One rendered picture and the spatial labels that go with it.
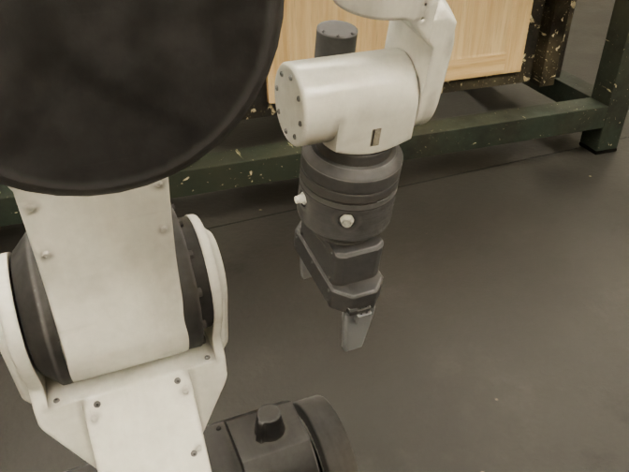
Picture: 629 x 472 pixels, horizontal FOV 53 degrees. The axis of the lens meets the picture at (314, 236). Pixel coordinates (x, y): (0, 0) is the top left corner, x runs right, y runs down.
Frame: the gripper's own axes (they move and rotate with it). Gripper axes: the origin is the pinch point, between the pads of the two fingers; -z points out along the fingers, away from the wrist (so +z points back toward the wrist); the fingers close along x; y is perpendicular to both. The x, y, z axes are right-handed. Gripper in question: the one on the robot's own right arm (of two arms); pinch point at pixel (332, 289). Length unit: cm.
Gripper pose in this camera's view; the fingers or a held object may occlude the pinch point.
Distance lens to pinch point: 66.6
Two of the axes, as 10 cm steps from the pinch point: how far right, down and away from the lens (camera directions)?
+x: -4.0, -6.4, 6.6
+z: 0.8, -7.4, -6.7
